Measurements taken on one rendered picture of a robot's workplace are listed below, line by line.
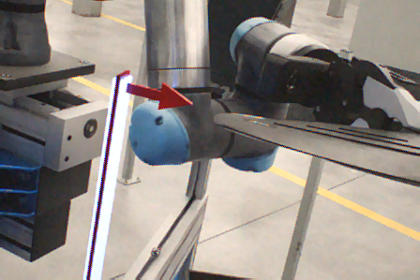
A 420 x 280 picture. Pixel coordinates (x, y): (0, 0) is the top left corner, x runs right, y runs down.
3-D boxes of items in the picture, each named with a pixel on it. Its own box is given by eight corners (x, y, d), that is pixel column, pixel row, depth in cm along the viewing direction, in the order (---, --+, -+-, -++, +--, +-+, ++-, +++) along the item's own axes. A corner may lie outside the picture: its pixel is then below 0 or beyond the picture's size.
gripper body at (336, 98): (425, 82, 66) (355, 51, 76) (360, 67, 62) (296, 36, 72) (397, 151, 68) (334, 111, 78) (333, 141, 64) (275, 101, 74)
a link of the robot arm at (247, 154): (187, 157, 85) (202, 79, 82) (247, 150, 93) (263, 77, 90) (225, 183, 80) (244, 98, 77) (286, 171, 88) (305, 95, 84)
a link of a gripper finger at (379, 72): (412, 75, 59) (354, 53, 67) (399, 71, 58) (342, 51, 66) (395, 123, 60) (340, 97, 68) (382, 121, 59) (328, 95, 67)
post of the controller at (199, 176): (201, 200, 113) (223, 94, 107) (185, 196, 113) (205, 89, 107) (205, 194, 115) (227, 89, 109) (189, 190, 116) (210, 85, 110)
